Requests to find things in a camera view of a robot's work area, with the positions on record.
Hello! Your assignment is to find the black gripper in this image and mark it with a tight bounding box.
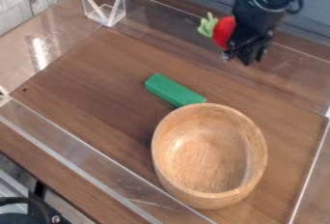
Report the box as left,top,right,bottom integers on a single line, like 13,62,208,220
222,0,288,66

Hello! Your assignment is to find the red toy strawberry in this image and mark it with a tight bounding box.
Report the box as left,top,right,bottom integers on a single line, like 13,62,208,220
198,13,236,50

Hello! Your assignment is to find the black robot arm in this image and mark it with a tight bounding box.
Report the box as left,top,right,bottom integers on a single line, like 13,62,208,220
223,0,304,66

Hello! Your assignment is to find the green rectangular block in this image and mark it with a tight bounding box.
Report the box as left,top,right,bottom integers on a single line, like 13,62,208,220
144,72,206,107

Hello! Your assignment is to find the wooden bowl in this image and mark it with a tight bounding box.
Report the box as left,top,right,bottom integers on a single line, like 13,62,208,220
151,103,268,210

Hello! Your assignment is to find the clear acrylic back wall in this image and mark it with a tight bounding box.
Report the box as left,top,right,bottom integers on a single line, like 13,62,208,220
113,0,330,114

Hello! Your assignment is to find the clear acrylic wall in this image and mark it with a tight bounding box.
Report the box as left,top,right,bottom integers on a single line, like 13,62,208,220
287,106,330,224
0,96,215,224
113,0,330,114

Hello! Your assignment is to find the clear acrylic right wall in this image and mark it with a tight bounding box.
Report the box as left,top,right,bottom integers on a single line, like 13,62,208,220
287,106,330,224

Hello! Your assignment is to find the clear acrylic front wall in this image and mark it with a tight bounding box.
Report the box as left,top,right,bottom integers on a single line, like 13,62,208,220
0,96,215,224

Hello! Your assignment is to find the black clamp with cable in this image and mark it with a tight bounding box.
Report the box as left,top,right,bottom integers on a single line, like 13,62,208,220
0,193,73,224

